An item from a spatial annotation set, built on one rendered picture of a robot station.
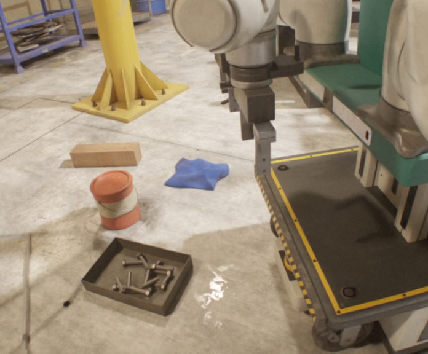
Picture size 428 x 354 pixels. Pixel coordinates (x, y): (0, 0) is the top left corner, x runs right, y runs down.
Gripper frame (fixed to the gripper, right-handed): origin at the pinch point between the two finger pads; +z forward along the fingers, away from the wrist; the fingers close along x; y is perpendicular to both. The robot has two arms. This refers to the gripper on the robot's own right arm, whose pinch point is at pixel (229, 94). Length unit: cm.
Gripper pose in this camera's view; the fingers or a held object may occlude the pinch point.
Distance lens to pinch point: 95.3
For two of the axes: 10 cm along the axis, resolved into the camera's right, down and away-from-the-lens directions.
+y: 9.9, -1.5, 0.7
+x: -1.4, -5.3, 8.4
